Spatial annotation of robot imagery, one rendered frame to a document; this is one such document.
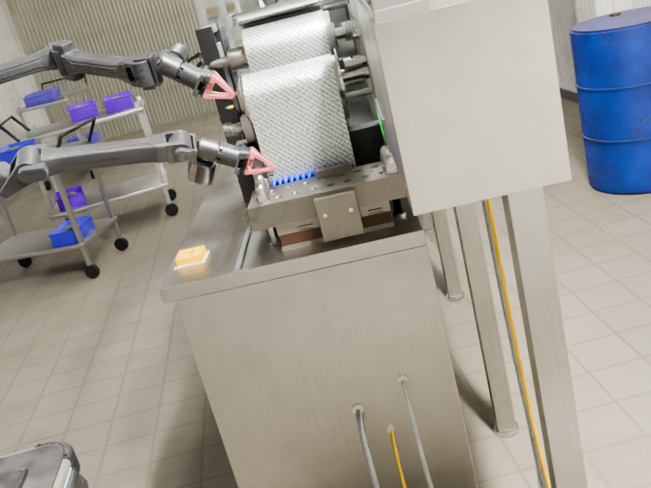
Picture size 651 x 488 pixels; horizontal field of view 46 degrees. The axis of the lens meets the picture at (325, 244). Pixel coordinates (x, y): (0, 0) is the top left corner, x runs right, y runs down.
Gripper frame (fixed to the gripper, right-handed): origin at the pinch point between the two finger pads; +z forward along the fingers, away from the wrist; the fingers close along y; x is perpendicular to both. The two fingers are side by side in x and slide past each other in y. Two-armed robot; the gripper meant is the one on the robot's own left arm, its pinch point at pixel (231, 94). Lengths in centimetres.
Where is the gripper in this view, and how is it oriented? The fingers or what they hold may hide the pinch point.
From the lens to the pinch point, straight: 210.3
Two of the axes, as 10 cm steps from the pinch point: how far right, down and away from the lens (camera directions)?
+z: 9.0, 3.9, 1.9
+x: 4.3, -8.2, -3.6
